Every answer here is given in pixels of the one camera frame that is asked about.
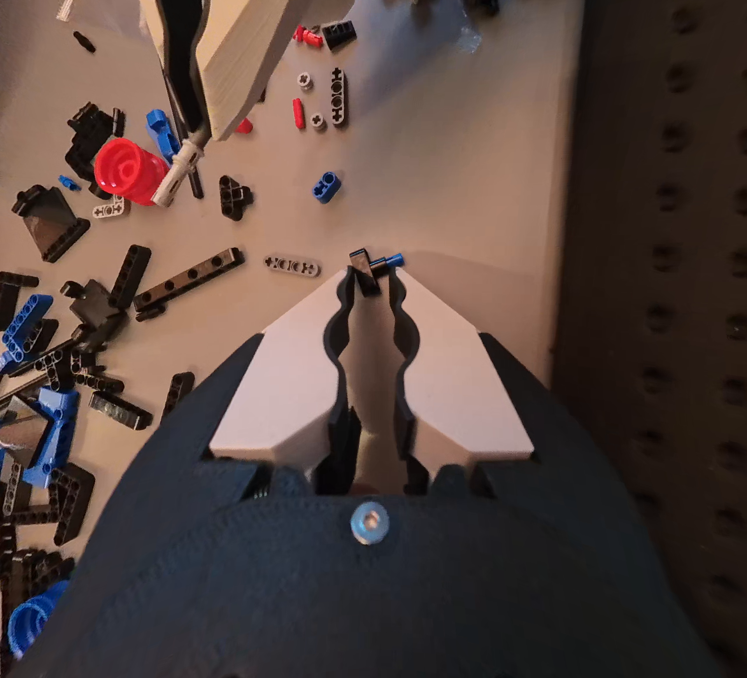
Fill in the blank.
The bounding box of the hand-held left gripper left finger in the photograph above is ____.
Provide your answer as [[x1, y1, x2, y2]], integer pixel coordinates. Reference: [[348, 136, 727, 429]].
[[208, 267, 363, 494]]

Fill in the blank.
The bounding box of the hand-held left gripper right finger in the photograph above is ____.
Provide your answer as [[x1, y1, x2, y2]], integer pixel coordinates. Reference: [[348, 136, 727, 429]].
[[395, 268, 536, 494]]

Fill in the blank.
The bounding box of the grey black long pin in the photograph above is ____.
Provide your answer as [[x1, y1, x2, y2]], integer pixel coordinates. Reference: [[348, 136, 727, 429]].
[[152, 125, 212, 207]]

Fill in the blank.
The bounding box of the black connector with blue pin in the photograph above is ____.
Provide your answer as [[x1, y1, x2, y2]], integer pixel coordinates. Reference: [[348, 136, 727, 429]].
[[348, 248, 406, 300]]

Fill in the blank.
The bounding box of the black square panel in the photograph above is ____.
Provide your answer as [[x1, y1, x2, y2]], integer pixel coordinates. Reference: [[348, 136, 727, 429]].
[[11, 184, 92, 265], [0, 394, 54, 467], [60, 278, 130, 353]]

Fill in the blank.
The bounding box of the grey desk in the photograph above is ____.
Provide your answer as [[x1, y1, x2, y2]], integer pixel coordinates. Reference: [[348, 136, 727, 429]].
[[0, 0, 590, 661]]

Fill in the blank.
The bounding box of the grey thin beam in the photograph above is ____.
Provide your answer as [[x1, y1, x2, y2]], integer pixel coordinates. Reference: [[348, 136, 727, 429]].
[[261, 252, 323, 279], [328, 66, 349, 127]]

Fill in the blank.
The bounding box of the black five-hole beam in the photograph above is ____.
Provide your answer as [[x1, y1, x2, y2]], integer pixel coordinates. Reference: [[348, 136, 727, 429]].
[[159, 370, 197, 420]]

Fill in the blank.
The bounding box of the blue curved panel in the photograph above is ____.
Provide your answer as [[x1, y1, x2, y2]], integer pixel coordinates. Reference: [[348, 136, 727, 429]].
[[145, 108, 183, 166]]

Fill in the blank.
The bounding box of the long black holed beam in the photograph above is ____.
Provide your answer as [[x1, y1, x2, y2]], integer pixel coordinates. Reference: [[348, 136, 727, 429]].
[[132, 247, 247, 323]]

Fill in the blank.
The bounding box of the long black axle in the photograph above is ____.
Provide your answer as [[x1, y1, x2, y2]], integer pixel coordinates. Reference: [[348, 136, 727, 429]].
[[162, 70, 206, 201]]

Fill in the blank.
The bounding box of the blue short connector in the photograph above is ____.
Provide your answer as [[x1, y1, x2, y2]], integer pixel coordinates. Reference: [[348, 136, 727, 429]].
[[311, 170, 344, 206]]

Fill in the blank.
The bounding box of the black tee connector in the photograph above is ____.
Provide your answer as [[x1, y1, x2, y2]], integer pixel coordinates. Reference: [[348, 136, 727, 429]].
[[217, 174, 256, 223]]

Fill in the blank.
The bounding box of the black flat plate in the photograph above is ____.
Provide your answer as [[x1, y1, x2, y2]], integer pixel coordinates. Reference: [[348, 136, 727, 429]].
[[88, 390, 155, 432]]

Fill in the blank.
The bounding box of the black bent connector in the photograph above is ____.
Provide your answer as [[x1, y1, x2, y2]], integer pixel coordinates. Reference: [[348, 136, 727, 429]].
[[73, 363, 127, 396]]

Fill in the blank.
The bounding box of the red wheel rim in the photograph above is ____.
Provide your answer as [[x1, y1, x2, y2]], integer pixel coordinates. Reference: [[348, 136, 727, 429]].
[[92, 136, 168, 207]]

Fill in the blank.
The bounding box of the blue flat panel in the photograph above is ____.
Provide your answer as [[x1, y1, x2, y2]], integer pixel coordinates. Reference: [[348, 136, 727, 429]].
[[22, 387, 82, 487]]

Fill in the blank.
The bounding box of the black three-hole connector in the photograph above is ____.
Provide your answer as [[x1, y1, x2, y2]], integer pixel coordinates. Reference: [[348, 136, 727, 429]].
[[32, 342, 79, 393]]

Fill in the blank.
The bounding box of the black perforated panel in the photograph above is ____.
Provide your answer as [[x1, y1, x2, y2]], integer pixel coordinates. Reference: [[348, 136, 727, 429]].
[[550, 0, 747, 678]]

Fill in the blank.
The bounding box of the short black holed beam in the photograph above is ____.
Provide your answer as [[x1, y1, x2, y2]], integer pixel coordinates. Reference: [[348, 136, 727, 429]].
[[26, 318, 60, 353]]

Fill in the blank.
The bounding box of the blue angled beam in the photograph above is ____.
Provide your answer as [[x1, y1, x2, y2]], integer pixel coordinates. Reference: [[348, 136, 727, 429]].
[[0, 292, 56, 365]]

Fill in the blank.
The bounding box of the grey long holed beam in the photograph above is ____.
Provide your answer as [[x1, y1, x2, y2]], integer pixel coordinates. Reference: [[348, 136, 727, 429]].
[[2, 458, 25, 517]]

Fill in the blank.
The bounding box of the blue wheel rim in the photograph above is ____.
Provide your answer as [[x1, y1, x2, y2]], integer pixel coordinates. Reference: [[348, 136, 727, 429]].
[[6, 579, 72, 659]]

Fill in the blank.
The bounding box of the black open frame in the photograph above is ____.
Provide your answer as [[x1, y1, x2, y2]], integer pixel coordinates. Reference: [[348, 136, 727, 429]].
[[0, 461, 97, 546]]

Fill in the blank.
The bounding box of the black rectangular frame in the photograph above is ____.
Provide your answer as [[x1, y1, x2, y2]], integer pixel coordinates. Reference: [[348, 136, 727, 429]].
[[0, 522, 75, 604]]

